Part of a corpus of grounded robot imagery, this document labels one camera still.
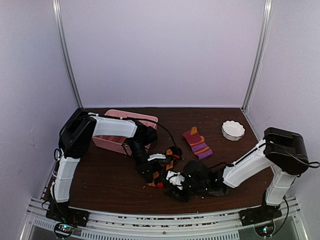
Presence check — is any black argyle red orange sock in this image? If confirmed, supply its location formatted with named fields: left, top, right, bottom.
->
left=147, top=146, right=182, bottom=189

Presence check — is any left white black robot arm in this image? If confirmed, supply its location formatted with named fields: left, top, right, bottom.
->
left=46, top=108, right=181, bottom=222

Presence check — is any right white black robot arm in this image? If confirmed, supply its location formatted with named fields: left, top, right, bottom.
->
left=165, top=127, right=320, bottom=221

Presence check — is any pink divided organizer tray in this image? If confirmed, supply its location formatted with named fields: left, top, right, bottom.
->
left=92, top=109, right=158, bottom=155

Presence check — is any maroon orange purple striped sock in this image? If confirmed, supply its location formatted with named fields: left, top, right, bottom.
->
left=182, top=126, right=213, bottom=160

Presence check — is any white scalloped ceramic bowl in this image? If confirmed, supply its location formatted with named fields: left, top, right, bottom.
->
left=221, top=120, right=246, bottom=142

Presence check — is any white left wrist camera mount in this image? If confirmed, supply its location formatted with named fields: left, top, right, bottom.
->
left=147, top=153, right=166, bottom=162

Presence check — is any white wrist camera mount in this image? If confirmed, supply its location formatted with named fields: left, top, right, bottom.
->
left=147, top=153, right=166, bottom=162
left=165, top=170, right=186, bottom=188

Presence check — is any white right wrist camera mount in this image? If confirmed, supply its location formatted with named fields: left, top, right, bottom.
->
left=165, top=170, right=186, bottom=188

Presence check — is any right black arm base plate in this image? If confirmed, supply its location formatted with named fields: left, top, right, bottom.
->
left=238, top=205, right=282, bottom=226

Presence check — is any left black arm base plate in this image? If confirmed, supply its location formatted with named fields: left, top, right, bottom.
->
left=45, top=208, right=90, bottom=227

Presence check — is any left aluminium frame post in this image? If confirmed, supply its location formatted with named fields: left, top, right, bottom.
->
left=52, top=0, right=83, bottom=108

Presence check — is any aluminium frame post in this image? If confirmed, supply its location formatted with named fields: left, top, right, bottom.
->
left=52, top=0, right=83, bottom=108
left=241, top=0, right=273, bottom=113

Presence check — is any right aluminium frame post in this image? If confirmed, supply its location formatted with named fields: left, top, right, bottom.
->
left=241, top=0, right=273, bottom=113

